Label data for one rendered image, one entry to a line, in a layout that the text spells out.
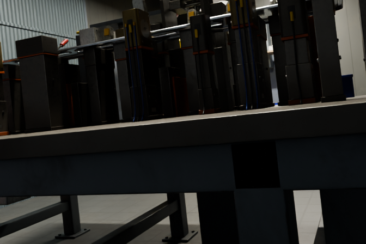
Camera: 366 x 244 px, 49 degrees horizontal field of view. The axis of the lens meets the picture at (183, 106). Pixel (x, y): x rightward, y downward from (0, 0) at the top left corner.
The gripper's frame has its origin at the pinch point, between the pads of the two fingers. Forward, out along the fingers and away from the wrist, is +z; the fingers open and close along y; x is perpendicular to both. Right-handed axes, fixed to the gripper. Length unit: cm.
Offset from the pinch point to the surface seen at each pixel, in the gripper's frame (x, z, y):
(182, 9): 23.2, 14.9, 6.4
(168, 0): 16.9, 9.7, 7.4
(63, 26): -311, -66, -123
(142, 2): 36, 19, 37
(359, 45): -120, -20, -534
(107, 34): -3.9, 19.8, 24.8
